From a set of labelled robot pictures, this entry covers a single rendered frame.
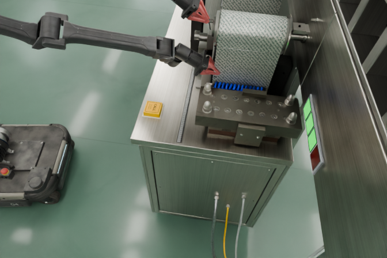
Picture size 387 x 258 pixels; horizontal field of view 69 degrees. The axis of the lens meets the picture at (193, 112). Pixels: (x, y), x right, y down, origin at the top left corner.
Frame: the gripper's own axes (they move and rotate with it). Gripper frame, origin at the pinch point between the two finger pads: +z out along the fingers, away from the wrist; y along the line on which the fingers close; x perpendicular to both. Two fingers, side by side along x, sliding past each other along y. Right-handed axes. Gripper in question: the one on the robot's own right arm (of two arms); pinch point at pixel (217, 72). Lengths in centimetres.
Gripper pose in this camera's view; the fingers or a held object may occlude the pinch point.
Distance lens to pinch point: 116.2
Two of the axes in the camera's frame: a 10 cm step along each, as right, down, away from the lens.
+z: 8.5, 4.1, 3.3
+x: 5.1, -4.9, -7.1
